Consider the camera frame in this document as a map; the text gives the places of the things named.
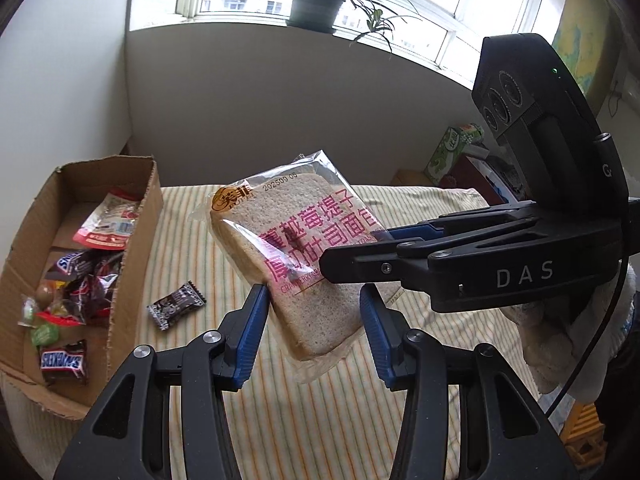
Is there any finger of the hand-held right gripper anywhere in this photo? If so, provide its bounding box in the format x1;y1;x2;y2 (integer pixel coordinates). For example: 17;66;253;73
372;201;540;243
320;210;623;286

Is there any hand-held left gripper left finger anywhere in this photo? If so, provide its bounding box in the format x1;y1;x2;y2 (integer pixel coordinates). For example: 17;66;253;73
52;284;271;480

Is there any white lace cloth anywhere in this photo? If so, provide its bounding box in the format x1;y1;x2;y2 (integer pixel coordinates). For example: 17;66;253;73
492;160;528;198

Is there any dark red cabinet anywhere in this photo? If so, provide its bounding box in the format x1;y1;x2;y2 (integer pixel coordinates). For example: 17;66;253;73
452;142;526;206

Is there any black plant pot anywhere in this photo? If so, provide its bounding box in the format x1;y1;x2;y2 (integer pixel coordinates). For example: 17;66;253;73
286;0;341;35

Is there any striped tablecloth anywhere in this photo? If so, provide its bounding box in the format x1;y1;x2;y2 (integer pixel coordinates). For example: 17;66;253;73
10;183;506;480

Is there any clear sliced bread packet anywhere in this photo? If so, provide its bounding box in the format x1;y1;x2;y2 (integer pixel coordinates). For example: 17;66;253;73
209;149;401;385

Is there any black cable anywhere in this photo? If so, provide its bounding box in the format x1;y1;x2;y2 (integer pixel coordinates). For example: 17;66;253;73
542;255;632;418

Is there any yellow wooden stool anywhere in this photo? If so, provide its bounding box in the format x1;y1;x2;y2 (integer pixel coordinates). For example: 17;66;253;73
560;400;608;473

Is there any brown cardboard box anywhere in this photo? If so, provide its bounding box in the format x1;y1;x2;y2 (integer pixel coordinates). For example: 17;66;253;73
0;155;164;421

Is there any yellow-green round candy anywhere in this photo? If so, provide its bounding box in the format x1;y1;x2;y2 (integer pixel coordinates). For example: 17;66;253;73
30;324;60;348

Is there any brown chocolate bar packet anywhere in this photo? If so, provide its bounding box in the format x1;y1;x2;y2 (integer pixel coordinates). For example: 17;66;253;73
40;339;90;386
42;249;101;283

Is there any green spider plant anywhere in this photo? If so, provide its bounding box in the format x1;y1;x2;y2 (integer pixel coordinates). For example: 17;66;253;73
282;0;423;53

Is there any wall map poster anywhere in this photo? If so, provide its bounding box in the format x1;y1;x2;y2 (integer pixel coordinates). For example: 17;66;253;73
552;0;613;106

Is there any small black candy packet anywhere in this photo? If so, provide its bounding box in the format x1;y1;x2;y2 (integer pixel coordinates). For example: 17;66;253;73
146;281;207;331

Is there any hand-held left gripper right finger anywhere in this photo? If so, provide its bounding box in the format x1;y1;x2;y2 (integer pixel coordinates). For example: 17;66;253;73
359;284;576;480

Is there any person's right hand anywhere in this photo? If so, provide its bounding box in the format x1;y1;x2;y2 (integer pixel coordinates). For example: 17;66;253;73
502;260;638;403

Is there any green carton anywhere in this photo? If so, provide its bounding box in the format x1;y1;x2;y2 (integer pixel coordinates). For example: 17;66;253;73
424;122;486;186

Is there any red white snack packet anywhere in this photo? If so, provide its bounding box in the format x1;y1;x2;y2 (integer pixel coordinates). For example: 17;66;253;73
72;189;143;252

